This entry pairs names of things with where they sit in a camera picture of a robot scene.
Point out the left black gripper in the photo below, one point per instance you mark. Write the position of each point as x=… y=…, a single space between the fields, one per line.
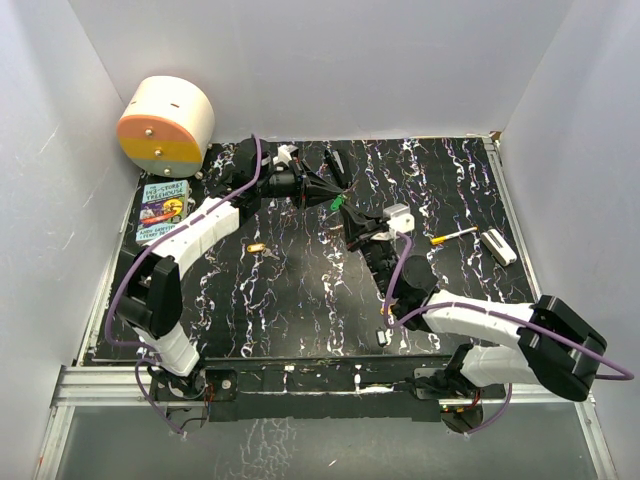
x=310 y=189

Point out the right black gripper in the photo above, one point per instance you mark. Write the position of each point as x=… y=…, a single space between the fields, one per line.
x=359 y=225

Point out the green key tag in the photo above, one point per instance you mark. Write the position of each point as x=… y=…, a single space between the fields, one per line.
x=337 y=203

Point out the yellow key tag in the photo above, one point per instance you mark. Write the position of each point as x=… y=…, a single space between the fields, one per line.
x=261 y=249

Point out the metal keyring with keys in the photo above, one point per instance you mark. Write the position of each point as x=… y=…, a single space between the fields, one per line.
x=332 y=225

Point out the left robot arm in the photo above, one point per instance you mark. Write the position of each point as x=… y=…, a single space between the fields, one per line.
x=150 y=295

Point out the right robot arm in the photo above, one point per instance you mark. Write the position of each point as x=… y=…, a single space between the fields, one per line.
x=544 y=343

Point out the black stapler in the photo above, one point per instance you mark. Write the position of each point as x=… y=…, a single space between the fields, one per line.
x=338 y=164

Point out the white key tag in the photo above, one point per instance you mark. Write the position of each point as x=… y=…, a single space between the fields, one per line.
x=383 y=337

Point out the white grey eraser block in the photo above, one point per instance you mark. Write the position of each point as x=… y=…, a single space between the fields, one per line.
x=498 y=247

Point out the blue treehouse paperback book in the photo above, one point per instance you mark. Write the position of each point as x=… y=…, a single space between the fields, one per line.
x=163 y=206

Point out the round pastel drawer box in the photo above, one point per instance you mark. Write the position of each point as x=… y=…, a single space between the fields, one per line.
x=167 y=126

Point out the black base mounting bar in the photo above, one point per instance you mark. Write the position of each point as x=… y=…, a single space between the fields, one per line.
x=372 y=386

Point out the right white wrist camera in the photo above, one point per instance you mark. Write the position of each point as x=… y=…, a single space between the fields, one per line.
x=399 y=219

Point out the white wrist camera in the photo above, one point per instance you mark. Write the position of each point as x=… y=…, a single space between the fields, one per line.
x=286 y=154
x=399 y=219

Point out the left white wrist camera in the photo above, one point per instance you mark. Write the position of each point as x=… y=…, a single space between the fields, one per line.
x=286 y=154

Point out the aluminium frame rail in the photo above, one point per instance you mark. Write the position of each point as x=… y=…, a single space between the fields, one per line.
x=104 y=424

